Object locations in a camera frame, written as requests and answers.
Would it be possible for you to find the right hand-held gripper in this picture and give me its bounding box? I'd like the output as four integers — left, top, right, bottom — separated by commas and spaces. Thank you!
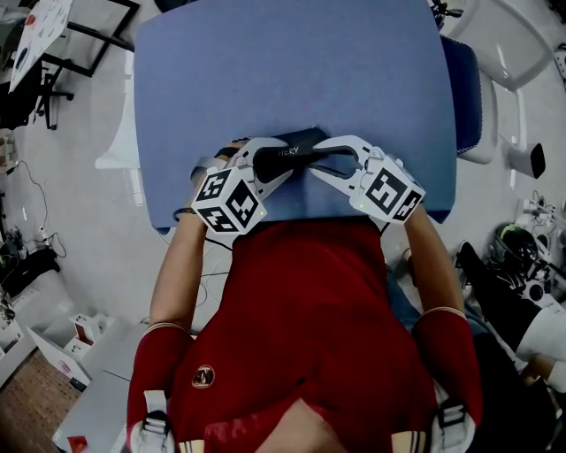
309, 134, 427, 225

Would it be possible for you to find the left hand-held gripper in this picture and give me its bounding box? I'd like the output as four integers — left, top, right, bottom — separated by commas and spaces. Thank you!
190, 137, 295, 235

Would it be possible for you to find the black glasses case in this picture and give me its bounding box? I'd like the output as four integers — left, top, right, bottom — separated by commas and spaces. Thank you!
254, 127, 331, 185

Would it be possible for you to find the person's right forearm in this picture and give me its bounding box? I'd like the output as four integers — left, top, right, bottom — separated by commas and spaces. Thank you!
402, 203, 468, 318

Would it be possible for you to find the person's left forearm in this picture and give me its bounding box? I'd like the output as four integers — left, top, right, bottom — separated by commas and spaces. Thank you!
149, 216, 209, 333

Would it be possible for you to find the blue tablecloth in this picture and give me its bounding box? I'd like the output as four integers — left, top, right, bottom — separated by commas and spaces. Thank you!
134, 0, 457, 235

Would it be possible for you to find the blue seat cushion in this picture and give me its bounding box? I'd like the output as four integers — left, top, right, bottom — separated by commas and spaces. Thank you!
440, 35, 483, 156

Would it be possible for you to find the person's red shirt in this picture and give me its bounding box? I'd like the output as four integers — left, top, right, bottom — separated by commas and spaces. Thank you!
126, 220, 484, 453

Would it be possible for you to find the white waste bin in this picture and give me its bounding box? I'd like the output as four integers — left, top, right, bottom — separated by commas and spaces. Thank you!
508, 142, 547, 180

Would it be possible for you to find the black helmet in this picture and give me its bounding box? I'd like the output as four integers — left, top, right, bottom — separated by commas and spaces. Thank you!
493, 223, 552, 284

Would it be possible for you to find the white plastic chair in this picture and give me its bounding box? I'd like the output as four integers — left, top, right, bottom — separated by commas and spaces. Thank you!
441, 0, 554, 165

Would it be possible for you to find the black office chair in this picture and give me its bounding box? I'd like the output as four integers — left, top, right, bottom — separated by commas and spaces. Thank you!
0, 61, 74, 132

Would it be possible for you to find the grey hand strap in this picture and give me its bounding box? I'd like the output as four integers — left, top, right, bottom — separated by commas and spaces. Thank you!
190, 154, 222, 180

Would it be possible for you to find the black cable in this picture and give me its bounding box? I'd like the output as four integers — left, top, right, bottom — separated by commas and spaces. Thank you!
203, 236, 234, 253

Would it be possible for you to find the white desk with black frame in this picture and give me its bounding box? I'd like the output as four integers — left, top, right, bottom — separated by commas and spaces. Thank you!
8, 0, 142, 94

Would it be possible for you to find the white harness strap with buckle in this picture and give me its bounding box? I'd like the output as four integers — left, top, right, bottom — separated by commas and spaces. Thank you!
130, 388, 176, 453
432, 397, 477, 453

